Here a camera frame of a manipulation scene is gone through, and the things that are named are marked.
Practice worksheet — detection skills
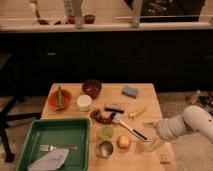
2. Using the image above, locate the black rectangular eraser block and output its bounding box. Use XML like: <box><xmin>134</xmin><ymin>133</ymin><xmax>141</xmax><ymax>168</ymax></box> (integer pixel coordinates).
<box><xmin>104</xmin><ymin>104</ymin><xmax>124</xmax><ymax>113</ymax></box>

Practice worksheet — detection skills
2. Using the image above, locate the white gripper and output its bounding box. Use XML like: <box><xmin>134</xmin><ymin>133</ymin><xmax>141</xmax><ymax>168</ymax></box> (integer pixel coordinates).
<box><xmin>143</xmin><ymin>117</ymin><xmax>179</xmax><ymax>152</ymax></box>

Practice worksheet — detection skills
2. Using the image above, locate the black office chair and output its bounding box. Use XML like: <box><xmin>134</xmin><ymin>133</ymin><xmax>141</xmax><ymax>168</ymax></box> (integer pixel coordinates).
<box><xmin>0</xmin><ymin>54</ymin><xmax>41</xmax><ymax>163</ymax></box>

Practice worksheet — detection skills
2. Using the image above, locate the silver metal fork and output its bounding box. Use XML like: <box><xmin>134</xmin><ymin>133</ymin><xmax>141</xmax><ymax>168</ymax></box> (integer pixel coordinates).
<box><xmin>39</xmin><ymin>145</ymin><xmax>78</xmax><ymax>152</ymax></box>

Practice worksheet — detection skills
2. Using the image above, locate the yellow banana piece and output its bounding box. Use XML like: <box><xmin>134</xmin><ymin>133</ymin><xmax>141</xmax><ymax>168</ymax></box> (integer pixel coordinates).
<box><xmin>128</xmin><ymin>107</ymin><xmax>147</xmax><ymax>119</ymax></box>

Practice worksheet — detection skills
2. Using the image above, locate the red bowl on counter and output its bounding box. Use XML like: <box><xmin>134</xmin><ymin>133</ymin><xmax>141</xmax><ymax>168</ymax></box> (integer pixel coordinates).
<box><xmin>83</xmin><ymin>14</ymin><xmax>95</xmax><ymax>24</ymax></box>

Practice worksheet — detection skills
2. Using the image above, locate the blue sponge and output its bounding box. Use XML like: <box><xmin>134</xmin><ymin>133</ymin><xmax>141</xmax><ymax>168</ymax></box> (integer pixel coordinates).
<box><xmin>121</xmin><ymin>86</ymin><xmax>139</xmax><ymax>98</ymax></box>

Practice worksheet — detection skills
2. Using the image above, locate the green plastic tray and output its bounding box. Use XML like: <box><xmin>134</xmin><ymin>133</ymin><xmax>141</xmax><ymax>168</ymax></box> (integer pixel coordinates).
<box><xmin>16</xmin><ymin>118</ymin><xmax>90</xmax><ymax>171</ymax></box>

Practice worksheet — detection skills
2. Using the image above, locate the orange bowl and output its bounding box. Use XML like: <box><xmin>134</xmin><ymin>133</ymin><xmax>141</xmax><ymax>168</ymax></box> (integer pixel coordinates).
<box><xmin>48</xmin><ymin>89</ymin><xmax>72</xmax><ymax>110</ymax></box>

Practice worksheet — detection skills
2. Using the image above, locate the white folded paper napkin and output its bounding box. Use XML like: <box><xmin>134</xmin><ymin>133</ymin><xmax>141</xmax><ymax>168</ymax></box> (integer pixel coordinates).
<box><xmin>28</xmin><ymin>149</ymin><xmax>69</xmax><ymax>171</ymax></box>

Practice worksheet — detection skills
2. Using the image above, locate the dark red bowl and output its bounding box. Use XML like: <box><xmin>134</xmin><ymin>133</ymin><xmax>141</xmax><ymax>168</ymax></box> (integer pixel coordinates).
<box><xmin>82</xmin><ymin>80</ymin><xmax>102</xmax><ymax>99</ymax></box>

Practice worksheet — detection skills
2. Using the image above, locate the green vegetable stick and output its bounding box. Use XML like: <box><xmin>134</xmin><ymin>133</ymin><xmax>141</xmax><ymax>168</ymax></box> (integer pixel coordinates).
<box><xmin>57</xmin><ymin>86</ymin><xmax>63</xmax><ymax>108</ymax></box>

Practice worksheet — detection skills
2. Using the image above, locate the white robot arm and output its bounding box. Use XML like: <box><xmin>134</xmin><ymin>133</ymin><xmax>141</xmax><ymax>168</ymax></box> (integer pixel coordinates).
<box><xmin>145</xmin><ymin>105</ymin><xmax>213</xmax><ymax>152</ymax></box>

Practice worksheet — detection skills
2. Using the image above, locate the green round lime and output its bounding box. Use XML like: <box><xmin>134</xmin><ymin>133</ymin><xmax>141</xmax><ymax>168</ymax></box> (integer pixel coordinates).
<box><xmin>100</xmin><ymin>126</ymin><xmax>114</xmax><ymax>141</ymax></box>

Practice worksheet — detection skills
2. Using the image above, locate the small metal cup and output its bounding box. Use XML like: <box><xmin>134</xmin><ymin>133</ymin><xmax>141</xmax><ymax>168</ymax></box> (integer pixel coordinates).
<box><xmin>98</xmin><ymin>141</ymin><xmax>114</xmax><ymax>158</ymax></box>

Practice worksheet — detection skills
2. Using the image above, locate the yellow apple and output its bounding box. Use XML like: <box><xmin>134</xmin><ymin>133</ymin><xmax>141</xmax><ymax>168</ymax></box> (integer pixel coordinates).
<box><xmin>117</xmin><ymin>135</ymin><xmax>131</xmax><ymax>149</ymax></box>

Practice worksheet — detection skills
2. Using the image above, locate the white vertical post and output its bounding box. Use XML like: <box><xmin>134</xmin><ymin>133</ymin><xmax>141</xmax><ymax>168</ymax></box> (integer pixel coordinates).
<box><xmin>72</xmin><ymin>0</ymin><xmax>83</xmax><ymax>29</ymax></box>

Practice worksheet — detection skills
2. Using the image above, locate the white paper cup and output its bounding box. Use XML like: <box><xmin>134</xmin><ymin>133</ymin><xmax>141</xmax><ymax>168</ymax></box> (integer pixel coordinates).
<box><xmin>77</xmin><ymin>95</ymin><xmax>92</xmax><ymax>112</ymax></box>

